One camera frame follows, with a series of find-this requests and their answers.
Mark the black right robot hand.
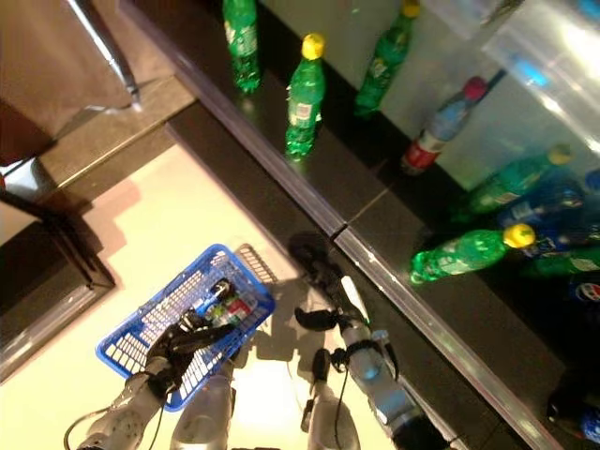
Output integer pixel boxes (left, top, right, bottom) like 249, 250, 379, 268
286, 232, 371, 334

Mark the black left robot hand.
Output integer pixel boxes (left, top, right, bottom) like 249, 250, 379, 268
144, 308, 235, 395

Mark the blue plastic shopping basket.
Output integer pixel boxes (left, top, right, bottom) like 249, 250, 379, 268
95, 242, 278, 413

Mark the Pepsi cola bottle blue cap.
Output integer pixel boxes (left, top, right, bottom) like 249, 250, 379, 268
566, 278, 600, 306
524, 224, 600, 259
546, 374, 600, 444
496, 168, 600, 231
205, 278, 235, 306

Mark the silver left robot leg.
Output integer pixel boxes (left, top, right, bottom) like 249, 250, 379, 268
169, 360, 235, 450

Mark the silver robot leg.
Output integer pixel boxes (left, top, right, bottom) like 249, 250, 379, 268
169, 360, 235, 450
299, 347, 362, 450

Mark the black shelf base plinth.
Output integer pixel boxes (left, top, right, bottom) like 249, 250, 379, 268
166, 102, 517, 450

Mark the silver right robot leg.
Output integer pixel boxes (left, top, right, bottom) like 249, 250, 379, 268
299, 347, 362, 450

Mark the water bottle red label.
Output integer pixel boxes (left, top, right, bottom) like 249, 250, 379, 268
400, 76, 488, 177

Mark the hanging fabric curtain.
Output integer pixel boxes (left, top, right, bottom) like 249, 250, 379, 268
0, 0, 142, 165

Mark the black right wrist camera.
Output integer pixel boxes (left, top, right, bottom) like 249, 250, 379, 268
330, 346, 351, 374

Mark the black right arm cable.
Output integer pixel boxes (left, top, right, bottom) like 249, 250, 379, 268
333, 369, 351, 446

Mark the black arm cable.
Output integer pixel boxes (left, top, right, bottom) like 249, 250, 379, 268
63, 407, 109, 446
333, 369, 351, 446

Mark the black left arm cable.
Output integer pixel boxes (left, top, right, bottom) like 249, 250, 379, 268
63, 407, 109, 446

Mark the black metal door frame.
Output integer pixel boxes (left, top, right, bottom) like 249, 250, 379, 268
0, 187, 116, 290

